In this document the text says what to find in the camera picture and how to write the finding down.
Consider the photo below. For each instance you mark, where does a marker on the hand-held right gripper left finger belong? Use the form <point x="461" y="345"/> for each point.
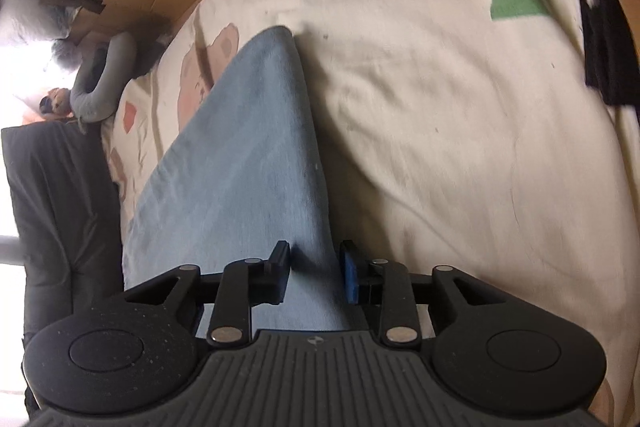
<point x="280" y="277"/>

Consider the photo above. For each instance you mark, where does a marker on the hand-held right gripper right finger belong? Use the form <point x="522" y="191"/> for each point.
<point x="350" y="277"/>

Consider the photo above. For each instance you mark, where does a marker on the blue denim pants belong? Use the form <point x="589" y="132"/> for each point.
<point x="240" y="157"/>

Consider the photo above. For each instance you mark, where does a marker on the cream bear print blanket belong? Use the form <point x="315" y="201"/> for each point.
<point x="450" y="132"/>

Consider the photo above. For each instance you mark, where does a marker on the dark grey blanket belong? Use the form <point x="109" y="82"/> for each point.
<point x="55" y="207"/>

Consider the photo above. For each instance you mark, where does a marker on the dark cloth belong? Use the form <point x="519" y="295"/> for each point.
<point x="150" y="57"/>

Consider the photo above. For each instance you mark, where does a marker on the grey neck pillow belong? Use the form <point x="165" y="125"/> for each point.
<point x="110" y="72"/>

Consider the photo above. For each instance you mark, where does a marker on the small teddy bear toy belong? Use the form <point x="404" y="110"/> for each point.
<point x="57" y="102"/>

